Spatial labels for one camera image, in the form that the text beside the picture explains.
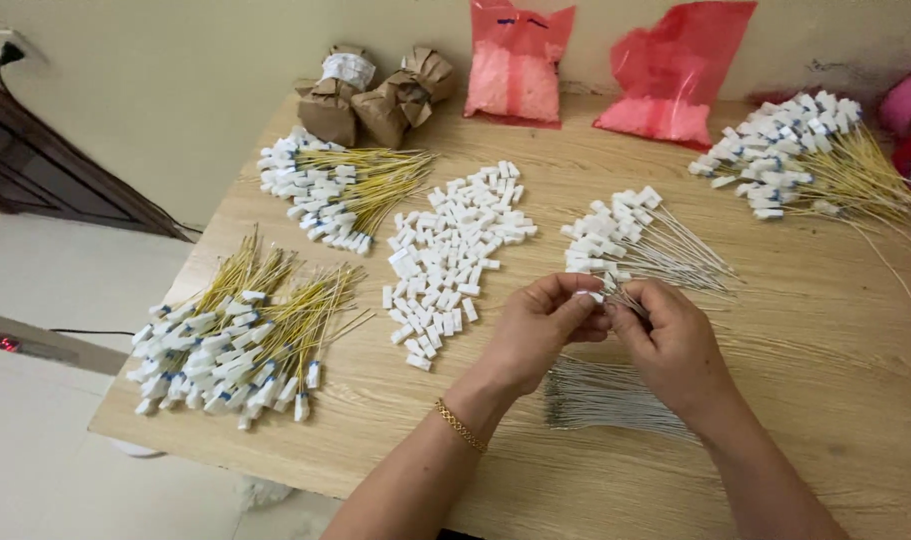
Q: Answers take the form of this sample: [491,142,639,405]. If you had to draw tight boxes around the small heap of yellow-wired connectors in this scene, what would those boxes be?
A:
[256,125,437,258]

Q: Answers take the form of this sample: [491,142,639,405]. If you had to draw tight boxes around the gold chain bracelet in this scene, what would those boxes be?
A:
[434,398,490,455]

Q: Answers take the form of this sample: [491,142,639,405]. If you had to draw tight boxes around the crumpled brown paper package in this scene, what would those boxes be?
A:
[350,46,460,151]

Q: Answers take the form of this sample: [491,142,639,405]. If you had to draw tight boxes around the red plastic bag blue marks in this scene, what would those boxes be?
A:
[463,0,577,130]

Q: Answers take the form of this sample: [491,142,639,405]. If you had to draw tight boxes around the black power cable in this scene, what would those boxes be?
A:
[0,41,205,235]

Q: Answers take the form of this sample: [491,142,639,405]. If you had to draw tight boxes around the brown paper package white label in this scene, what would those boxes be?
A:
[295,45,379,149]

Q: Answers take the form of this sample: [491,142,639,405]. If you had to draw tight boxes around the large heap of yellow-wired connectors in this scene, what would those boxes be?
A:
[125,225,377,432]

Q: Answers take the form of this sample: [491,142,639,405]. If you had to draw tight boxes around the pile of white plastic connectors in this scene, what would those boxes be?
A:
[381,159,539,373]

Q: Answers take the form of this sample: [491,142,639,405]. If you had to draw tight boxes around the pile of grey-wired white connectors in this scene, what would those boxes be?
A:
[560,185,745,297]

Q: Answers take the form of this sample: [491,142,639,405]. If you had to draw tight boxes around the appliance with red display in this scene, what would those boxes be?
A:
[0,307,130,376]

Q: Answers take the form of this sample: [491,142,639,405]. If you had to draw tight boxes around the spread heap of yellow-wired connectors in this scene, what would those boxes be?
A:
[686,90,911,305]

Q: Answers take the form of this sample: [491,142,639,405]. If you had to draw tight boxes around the white connector with grey wires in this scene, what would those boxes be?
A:
[586,288,651,322]

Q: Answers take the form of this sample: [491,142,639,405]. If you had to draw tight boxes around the person's left hand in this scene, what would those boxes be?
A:
[476,272,611,398]

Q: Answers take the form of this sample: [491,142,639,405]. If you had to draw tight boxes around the person's right hand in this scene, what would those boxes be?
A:
[604,279,734,440]

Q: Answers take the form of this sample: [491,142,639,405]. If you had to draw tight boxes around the white wall socket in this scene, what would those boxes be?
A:
[0,28,47,76]

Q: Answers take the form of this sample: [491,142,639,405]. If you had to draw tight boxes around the plain red plastic bag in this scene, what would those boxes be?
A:
[593,0,758,152]

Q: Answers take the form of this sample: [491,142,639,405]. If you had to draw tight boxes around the bundle of loose grey wires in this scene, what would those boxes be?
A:
[543,356,696,444]

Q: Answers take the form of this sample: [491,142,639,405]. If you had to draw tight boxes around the dark wooden furniture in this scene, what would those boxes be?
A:
[0,69,194,243]

